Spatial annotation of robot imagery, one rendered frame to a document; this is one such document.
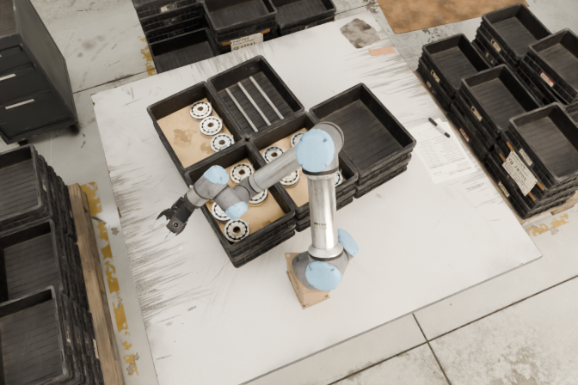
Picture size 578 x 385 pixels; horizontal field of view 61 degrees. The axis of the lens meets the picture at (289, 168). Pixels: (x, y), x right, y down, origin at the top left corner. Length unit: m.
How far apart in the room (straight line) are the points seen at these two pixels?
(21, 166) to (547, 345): 2.87
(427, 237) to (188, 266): 1.01
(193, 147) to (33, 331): 1.05
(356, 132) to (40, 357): 1.66
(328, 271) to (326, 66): 1.34
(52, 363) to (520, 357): 2.20
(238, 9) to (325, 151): 2.00
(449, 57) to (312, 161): 2.08
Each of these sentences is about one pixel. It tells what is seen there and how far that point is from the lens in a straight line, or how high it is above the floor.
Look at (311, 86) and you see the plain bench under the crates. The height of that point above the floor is 0.70.
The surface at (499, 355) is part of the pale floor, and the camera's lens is 2.86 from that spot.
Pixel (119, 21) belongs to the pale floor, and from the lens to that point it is 4.19.
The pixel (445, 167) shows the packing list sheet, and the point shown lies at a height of 0.70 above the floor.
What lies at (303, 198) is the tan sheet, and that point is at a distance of 2.04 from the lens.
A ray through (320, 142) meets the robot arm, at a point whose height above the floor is 1.44.
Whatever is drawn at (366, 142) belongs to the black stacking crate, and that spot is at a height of 0.83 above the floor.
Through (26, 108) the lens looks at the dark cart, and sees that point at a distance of 3.33.
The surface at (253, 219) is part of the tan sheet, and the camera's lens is 2.01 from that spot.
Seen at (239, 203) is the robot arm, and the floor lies 1.16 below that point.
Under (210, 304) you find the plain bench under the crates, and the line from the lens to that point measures 2.04.
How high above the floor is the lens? 2.64
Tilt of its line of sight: 59 degrees down
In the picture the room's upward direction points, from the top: 3 degrees counter-clockwise
